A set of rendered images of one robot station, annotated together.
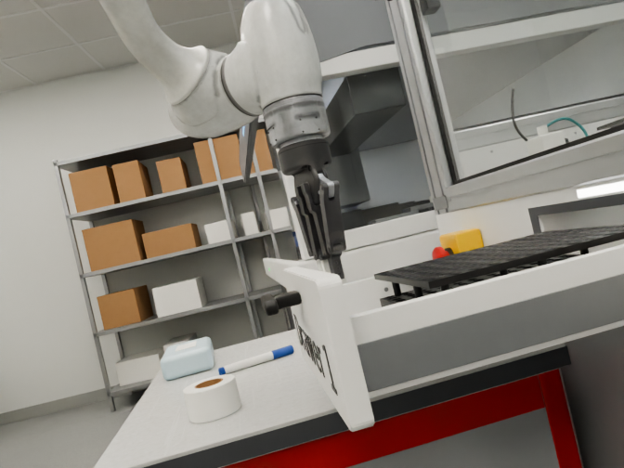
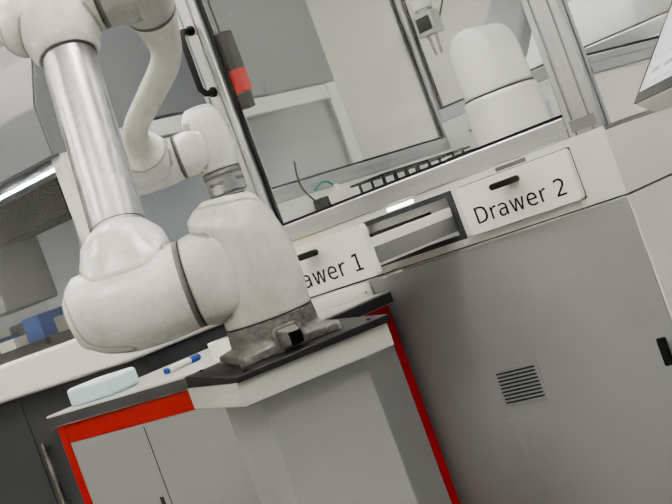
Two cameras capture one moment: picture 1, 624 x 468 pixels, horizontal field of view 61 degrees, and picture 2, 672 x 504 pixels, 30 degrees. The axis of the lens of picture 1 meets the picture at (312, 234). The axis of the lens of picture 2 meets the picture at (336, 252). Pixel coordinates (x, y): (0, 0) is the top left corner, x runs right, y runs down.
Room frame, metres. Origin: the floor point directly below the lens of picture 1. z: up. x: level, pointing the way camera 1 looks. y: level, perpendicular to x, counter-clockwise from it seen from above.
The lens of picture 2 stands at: (-1.51, 1.71, 0.92)
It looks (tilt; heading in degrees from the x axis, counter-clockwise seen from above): 1 degrees down; 319
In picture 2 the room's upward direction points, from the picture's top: 20 degrees counter-clockwise
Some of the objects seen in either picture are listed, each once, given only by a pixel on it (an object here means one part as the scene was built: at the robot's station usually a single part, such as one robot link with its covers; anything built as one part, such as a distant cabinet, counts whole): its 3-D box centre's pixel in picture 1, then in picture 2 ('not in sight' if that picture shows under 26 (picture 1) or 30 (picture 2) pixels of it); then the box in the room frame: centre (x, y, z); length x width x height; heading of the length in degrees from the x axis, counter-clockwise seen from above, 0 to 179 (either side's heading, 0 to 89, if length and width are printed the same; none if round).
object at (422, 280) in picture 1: (406, 278); not in sight; (0.52, -0.08, 0.90); 0.18 x 0.02 x 0.01; 8
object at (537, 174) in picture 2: not in sight; (518, 193); (0.24, -0.35, 0.87); 0.29 x 0.02 x 0.11; 8
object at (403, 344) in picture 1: (514, 284); (380, 247); (0.54, -0.19, 0.86); 0.40 x 0.26 x 0.06; 98
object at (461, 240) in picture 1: (461, 253); not in sight; (0.88, -0.24, 0.88); 0.07 x 0.05 x 0.07; 8
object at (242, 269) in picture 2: not in sight; (240, 257); (0.20, 0.43, 0.94); 0.18 x 0.16 x 0.22; 49
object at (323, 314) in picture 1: (316, 326); (321, 266); (0.51, 0.02, 0.87); 0.29 x 0.02 x 0.11; 8
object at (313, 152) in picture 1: (308, 175); not in sight; (0.76, -0.02, 1.05); 0.08 x 0.07 x 0.09; 23
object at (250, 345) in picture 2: not in sight; (277, 331); (0.18, 0.43, 0.80); 0.22 x 0.18 x 0.06; 156
